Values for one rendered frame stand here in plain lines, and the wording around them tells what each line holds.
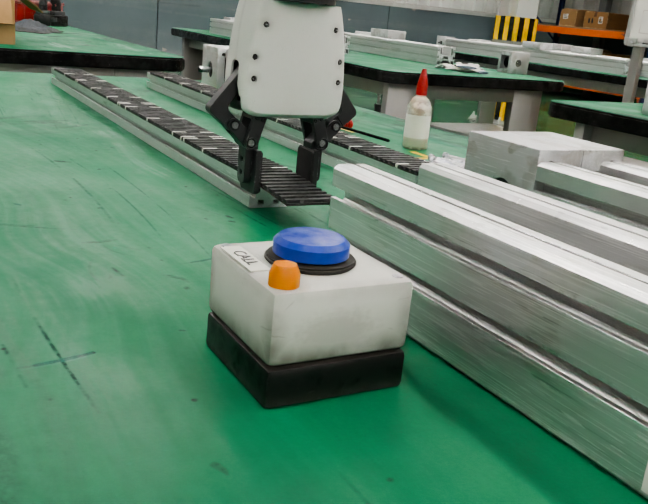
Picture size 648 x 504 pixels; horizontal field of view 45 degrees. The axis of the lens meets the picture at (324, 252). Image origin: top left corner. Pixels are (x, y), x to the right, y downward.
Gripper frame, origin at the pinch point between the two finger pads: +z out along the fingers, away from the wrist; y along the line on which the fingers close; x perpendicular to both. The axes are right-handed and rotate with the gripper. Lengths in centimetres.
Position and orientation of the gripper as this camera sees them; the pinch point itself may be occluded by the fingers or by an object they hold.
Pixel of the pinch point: (279, 170)
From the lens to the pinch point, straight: 73.0
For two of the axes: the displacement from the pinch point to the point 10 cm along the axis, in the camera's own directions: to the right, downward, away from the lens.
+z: -0.9, 9.5, 2.9
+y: -8.7, 0.6, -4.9
